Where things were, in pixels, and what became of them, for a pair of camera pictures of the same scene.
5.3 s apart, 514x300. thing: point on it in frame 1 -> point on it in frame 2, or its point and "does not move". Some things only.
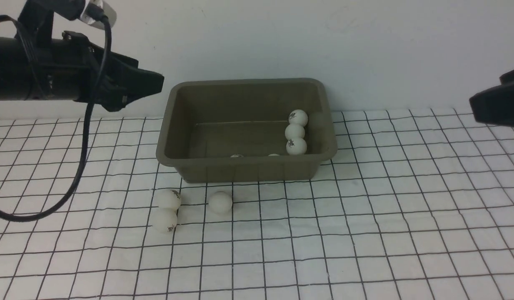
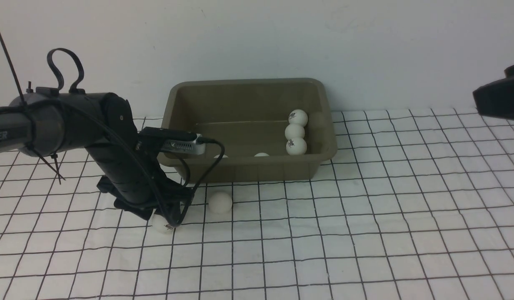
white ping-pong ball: [220, 203] does not move
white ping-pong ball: [296, 146] does not move
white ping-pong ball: [164, 220] does not move
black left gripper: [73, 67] -> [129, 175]
